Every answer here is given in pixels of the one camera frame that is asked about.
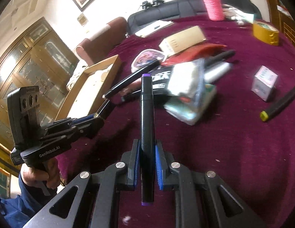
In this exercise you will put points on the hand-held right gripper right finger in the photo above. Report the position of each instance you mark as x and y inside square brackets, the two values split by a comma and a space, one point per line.
[159, 167]

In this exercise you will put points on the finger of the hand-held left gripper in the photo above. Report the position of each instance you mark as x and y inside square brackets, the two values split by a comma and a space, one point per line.
[83, 119]
[90, 128]

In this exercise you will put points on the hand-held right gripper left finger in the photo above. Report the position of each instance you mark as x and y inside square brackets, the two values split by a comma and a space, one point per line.
[136, 165]

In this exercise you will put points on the shallow cardboard box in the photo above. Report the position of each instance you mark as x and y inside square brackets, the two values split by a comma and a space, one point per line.
[90, 92]

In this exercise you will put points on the black marker with purple caps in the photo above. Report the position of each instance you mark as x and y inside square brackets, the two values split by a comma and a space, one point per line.
[147, 123]

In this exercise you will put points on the thick black marker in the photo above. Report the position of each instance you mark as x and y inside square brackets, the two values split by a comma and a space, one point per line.
[221, 56]

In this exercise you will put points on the person's left forearm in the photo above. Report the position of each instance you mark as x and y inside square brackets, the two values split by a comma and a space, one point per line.
[16, 206]

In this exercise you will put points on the person's left hand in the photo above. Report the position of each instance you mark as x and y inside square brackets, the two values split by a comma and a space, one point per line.
[35, 175]

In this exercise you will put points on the pale cloth pile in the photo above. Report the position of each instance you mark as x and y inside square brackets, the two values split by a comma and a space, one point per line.
[76, 76]

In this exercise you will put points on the thin black marker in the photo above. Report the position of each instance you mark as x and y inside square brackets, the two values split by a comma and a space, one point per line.
[131, 96]

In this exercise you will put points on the wooden glass cabinet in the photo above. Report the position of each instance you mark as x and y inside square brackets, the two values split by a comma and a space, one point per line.
[31, 59]

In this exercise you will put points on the long black marker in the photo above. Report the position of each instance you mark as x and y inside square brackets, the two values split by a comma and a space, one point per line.
[130, 78]

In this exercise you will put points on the green tissue pack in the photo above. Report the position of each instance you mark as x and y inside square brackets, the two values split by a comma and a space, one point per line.
[192, 112]

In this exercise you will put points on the maroon tablecloth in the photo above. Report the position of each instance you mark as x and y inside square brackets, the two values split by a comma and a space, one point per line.
[233, 147]

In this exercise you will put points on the colourful round plastic packet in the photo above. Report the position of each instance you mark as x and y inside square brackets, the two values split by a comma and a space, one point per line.
[145, 58]

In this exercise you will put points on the black printed packet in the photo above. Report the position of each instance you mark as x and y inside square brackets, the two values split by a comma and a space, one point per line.
[161, 78]

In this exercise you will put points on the clear bag with white contents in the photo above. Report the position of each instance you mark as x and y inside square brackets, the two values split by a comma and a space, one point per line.
[183, 80]

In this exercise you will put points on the brown armchair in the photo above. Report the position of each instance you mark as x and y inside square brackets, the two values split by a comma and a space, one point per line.
[114, 33]

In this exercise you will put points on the white marker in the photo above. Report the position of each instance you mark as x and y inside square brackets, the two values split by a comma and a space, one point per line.
[216, 72]

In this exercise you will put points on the red pouch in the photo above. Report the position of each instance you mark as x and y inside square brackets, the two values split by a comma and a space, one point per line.
[192, 52]

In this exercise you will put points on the beige cardboard box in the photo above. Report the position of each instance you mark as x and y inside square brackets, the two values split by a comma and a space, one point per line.
[183, 39]

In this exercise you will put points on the small black device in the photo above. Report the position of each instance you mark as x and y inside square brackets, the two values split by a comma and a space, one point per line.
[157, 1]
[145, 6]

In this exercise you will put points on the small white pink box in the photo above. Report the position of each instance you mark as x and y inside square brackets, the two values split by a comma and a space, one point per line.
[264, 83]

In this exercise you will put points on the black marker with yellow-green cap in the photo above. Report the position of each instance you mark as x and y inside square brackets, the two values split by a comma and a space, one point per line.
[280, 103]

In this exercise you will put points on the black sofa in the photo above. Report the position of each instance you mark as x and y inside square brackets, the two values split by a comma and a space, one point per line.
[176, 8]

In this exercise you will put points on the yellow tape roll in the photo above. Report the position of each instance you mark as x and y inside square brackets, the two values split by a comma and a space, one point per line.
[266, 36]

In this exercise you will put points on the crumpled plastic bags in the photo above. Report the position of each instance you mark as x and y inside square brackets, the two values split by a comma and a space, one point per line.
[235, 14]

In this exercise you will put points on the brass wall plate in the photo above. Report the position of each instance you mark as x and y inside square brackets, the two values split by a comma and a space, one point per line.
[82, 20]

